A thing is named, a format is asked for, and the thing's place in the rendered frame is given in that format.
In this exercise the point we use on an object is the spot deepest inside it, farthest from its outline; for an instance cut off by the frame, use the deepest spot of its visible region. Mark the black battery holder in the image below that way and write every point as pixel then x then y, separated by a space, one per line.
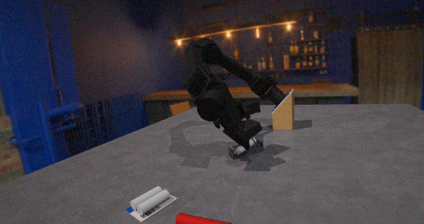
pixel 254 149

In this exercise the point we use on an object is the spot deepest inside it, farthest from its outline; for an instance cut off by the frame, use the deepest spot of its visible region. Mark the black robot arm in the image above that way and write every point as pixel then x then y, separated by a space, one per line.
pixel 210 93

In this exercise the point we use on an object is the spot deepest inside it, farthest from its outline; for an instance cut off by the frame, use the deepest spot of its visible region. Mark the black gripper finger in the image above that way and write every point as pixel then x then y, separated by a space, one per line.
pixel 229 133
pixel 245 145

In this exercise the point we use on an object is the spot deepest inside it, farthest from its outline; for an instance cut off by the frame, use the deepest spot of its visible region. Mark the red cylinder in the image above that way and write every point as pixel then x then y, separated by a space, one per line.
pixel 183 218

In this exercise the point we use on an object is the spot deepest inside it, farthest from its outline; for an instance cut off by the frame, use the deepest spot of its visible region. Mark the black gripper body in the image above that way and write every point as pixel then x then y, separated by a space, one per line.
pixel 231 118

